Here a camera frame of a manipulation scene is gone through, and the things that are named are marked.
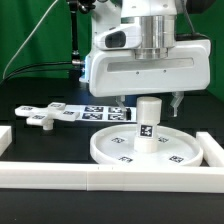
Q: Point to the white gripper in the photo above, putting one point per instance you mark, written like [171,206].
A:
[117,73]

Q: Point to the white round table top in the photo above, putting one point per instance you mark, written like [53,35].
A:
[168,147]

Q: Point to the white cross table base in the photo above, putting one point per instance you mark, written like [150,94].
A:
[45,117]

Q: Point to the white marker sheet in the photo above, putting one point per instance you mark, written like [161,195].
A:
[102,113]

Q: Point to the white right fence bar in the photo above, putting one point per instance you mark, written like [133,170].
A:
[213,152]

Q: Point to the white fence bar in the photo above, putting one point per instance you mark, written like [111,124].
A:
[213,152]
[93,177]

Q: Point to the white left fence block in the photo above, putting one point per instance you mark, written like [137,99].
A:
[5,138]

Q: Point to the white front fence bar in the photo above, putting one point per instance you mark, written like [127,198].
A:
[93,177]

